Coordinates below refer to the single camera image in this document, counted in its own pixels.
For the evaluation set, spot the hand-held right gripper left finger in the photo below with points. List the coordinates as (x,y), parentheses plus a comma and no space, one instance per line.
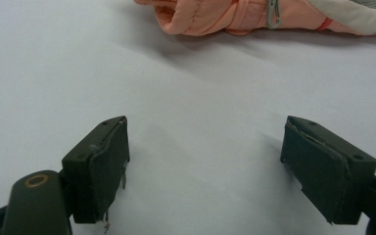
(98,169)

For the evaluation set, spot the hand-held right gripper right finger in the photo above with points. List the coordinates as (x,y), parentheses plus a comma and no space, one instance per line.
(326,169)

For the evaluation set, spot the pink glove with grey cuff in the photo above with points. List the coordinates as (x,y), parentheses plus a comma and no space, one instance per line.
(241,16)

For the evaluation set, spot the light grey-blue table mat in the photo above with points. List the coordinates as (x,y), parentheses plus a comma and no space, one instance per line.
(209,91)

